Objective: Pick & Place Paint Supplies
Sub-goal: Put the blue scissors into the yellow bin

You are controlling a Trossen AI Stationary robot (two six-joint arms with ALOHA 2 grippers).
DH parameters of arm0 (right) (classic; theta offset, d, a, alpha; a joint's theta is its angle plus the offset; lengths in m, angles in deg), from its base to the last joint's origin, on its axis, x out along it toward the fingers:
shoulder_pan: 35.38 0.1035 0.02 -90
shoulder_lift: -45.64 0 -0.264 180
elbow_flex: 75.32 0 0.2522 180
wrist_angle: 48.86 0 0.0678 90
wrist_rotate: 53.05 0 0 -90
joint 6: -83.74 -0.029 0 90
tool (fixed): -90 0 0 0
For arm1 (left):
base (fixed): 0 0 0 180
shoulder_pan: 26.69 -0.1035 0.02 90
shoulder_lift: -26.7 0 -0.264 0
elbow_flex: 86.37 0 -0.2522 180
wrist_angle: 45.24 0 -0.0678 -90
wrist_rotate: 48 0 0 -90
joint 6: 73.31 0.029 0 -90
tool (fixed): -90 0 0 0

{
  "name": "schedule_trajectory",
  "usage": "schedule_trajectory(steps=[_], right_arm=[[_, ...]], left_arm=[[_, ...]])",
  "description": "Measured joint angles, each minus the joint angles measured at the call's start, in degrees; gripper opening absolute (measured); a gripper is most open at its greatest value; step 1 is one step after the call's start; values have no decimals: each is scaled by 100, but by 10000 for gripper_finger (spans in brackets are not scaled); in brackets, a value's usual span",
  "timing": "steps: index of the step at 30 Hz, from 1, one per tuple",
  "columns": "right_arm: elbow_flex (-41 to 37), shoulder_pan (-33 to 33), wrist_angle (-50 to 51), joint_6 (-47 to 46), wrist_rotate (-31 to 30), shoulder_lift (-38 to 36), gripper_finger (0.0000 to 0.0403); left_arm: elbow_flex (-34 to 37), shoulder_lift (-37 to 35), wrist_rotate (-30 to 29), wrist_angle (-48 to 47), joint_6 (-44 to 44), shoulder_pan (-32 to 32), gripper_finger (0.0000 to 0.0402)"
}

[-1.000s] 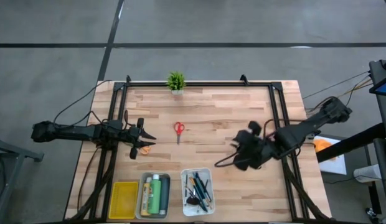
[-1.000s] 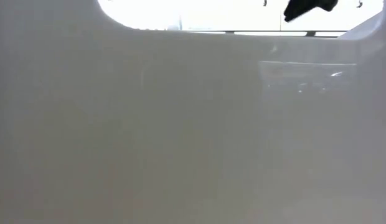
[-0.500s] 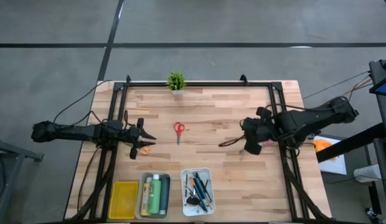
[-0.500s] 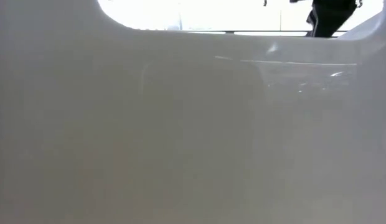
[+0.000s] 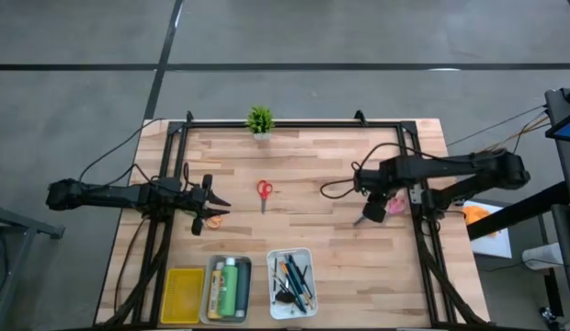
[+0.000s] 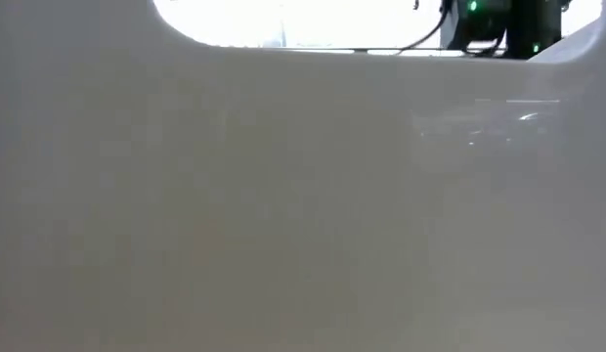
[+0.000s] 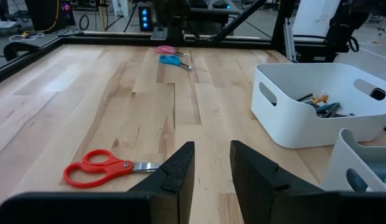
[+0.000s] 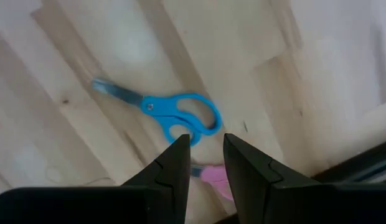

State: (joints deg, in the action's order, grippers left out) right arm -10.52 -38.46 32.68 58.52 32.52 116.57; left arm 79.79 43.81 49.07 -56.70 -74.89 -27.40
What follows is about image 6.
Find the white plastic bin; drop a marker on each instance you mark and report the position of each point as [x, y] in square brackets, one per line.
[283, 195]

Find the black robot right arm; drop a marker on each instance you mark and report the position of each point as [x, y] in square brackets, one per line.
[528, 24]

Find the black aluminium table frame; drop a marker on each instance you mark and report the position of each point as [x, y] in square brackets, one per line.
[327, 49]

